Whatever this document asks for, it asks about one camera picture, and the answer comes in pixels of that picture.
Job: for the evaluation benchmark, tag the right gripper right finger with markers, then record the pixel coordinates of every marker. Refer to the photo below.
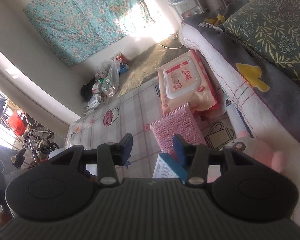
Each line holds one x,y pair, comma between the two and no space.
195,158

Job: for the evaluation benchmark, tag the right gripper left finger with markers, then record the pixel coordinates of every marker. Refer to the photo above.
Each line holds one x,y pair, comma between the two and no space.
112,154

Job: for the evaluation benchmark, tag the white blue box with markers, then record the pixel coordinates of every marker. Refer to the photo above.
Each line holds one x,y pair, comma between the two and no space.
167,167

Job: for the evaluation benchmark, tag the pink sponge cloth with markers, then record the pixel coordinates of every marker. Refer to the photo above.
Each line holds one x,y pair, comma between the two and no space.
179,121

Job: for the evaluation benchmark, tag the pink round plush toy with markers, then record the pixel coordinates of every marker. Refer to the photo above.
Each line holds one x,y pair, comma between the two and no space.
259,150

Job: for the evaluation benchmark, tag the clear plastic bag on floor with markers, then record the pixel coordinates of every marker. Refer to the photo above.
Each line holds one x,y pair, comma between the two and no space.
111,82

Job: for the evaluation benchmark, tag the white quilted blanket roll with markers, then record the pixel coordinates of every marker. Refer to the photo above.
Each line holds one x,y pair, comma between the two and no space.
268,101

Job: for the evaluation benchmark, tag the pink wet wipes pack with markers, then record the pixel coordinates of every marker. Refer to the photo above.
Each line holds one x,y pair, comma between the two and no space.
185,80

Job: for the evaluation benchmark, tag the red plastic basket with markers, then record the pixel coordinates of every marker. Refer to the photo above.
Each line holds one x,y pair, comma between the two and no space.
18,123

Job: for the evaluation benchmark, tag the white water dispenser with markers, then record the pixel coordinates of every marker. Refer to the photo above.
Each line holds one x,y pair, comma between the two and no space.
185,9

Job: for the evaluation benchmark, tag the green leaf pattern pillow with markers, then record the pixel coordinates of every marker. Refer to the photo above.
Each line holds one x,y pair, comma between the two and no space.
271,29

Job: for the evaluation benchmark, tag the floral teal wall cloth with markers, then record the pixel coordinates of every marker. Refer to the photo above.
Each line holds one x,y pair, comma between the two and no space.
77,29

